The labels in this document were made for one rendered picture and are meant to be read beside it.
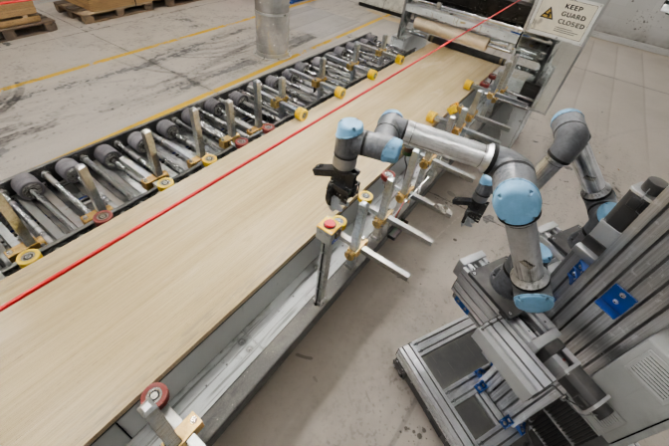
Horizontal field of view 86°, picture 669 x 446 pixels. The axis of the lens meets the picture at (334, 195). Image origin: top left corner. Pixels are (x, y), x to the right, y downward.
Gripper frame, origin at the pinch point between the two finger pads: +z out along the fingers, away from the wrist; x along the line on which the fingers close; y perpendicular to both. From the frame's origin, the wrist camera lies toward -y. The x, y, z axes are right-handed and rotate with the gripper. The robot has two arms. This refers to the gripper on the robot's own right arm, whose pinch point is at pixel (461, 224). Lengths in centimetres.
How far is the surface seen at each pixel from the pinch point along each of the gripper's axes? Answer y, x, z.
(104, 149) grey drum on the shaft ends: -184, -91, -3
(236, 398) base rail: -34, -132, 13
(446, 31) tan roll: -113, 226, -24
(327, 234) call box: -33, -84, -38
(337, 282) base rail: -34, -66, 13
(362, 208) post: -34, -56, -30
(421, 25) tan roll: -140, 225, -22
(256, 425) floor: -37, -122, 83
